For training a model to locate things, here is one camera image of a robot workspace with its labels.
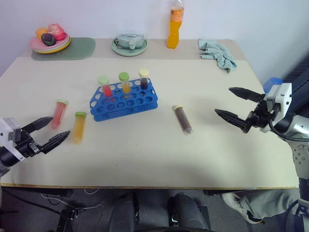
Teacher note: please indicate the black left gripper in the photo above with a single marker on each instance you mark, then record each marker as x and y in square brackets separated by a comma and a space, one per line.
[29, 145]

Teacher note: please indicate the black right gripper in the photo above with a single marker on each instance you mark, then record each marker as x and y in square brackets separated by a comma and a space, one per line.
[260, 116]

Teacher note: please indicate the red tube green cap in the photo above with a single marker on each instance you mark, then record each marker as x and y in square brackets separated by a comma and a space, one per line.
[107, 88]
[58, 114]

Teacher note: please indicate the orange tube green cap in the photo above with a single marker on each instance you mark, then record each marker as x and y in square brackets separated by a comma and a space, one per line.
[79, 128]
[125, 84]

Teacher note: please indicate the dark tube cream cap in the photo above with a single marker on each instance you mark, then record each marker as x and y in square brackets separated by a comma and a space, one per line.
[183, 119]
[144, 81]

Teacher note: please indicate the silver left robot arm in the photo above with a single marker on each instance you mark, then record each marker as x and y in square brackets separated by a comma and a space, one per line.
[6, 155]

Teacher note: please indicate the blue test tube rack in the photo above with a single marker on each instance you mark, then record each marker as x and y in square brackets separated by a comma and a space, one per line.
[125, 106]

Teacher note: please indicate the blue ribbed round object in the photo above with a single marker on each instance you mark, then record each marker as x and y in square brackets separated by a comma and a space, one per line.
[271, 83]

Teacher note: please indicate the light green towel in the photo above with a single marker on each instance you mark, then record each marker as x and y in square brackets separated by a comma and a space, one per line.
[219, 54]

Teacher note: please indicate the black bar under table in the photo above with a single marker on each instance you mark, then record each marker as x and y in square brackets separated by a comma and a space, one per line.
[219, 192]
[58, 192]

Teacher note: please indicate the black ribbed belt machine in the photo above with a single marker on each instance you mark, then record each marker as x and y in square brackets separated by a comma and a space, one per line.
[300, 72]

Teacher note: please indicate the yellow plate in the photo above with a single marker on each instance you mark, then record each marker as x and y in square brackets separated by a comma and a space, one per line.
[61, 49]

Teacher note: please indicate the pink plate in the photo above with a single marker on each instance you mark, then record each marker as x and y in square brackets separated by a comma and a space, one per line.
[35, 44]

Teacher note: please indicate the grey-green placemat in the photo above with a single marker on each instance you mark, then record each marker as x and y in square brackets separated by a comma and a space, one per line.
[80, 49]

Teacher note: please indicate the light green plate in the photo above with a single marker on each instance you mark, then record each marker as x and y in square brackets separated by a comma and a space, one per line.
[66, 44]

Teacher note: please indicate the dark purple toy fruit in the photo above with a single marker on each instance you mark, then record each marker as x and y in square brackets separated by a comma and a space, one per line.
[48, 39]

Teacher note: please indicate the orange soda bottle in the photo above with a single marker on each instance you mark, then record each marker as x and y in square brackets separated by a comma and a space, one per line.
[174, 33]

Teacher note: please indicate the orange toy fruit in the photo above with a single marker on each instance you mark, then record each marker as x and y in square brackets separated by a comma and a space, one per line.
[41, 32]

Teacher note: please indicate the white person's shoe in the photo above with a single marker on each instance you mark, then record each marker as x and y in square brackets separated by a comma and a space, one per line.
[237, 205]

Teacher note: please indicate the grey trouser leg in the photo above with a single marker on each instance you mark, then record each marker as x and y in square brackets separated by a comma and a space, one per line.
[270, 200]

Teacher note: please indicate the pink toy fruit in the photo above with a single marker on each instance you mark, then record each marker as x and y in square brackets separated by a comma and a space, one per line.
[57, 31]

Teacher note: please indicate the large cream table sheet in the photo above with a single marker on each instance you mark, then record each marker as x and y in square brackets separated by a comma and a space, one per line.
[144, 157]

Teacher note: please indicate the pale green round plate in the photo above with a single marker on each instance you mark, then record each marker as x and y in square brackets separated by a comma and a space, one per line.
[128, 52]

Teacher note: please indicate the dark rounded shape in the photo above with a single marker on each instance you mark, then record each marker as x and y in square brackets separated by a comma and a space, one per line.
[186, 212]
[125, 212]

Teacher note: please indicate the translucent pale green pouch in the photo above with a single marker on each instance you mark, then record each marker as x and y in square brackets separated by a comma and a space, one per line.
[130, 39]

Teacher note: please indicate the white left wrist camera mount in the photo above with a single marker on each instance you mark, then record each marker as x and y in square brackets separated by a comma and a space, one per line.
[7, 125]

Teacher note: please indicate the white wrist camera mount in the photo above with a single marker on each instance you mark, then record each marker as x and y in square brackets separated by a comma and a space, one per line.
[7, 125]
[281, 96]

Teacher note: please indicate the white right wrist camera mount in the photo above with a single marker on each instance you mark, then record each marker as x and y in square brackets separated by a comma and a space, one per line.
[281, 96]

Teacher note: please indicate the black stand bracket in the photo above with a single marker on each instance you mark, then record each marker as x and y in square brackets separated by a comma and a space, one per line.
[72, 213]

